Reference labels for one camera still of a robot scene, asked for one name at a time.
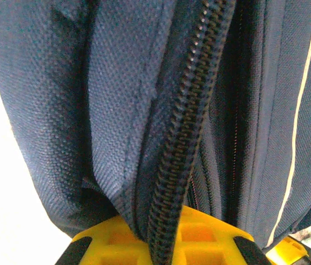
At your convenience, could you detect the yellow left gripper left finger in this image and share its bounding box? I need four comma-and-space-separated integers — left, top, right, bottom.
55, 215, 151, 265

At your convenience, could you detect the navy student backpack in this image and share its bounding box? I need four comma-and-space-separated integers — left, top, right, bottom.
0, 0, 311, 265

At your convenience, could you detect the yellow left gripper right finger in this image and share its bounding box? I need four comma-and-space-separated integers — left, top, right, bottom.
174, 205, 272, 265

